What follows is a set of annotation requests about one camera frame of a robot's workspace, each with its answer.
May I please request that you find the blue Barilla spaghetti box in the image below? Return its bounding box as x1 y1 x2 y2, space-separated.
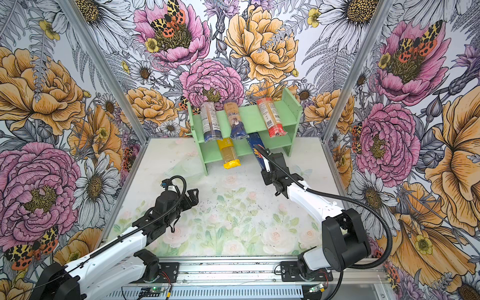
247 132 268 170

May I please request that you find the red white label spaghetti bag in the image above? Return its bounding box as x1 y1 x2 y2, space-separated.
257 97 287 138

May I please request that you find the yellow Pastatime spaghetti bag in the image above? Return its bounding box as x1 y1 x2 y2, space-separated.
216 137 241 170

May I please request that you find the yellow blue spaghetti bag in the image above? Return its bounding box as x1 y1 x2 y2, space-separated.
223 102 248 140

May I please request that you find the clear grey label spaghetti bag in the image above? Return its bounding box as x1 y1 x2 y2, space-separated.
200 102 222 143

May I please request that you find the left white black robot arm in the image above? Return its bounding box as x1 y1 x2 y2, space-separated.
31 189 199 300

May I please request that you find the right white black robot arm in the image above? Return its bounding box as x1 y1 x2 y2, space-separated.
257 146 371 278

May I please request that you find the small green circuit board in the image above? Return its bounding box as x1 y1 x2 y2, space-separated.
137 287 166 300

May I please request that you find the left black corrugated cable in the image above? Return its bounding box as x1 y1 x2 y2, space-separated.
22 175 188 290

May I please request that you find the black corrugated cable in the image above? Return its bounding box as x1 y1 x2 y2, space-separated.
22 175 188 290
254 145 393 300

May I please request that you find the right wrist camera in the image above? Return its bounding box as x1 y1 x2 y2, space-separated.
261 154 271 173

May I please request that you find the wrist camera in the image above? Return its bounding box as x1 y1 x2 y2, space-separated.
261 154 271 173
161 179 181 195

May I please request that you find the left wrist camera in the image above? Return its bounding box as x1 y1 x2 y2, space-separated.
161 179 181 195

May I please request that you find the right black corrugated cable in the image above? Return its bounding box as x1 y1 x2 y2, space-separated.
254 145 393 300

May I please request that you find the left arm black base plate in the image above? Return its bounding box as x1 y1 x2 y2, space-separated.
131 262 180 284

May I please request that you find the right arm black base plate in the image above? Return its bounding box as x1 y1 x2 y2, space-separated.
279 261 333 283

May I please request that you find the aluminium front rail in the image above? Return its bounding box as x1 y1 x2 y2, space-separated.
63 256 395 300

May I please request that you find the right aluminium corner post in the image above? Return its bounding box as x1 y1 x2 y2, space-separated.
321 0 394 143

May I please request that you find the aluminium corner post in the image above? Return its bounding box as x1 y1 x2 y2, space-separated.
321 0 394 143
59 1 150 145

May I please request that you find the left aluminium corner post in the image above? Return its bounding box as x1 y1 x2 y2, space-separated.
59 1 150 145

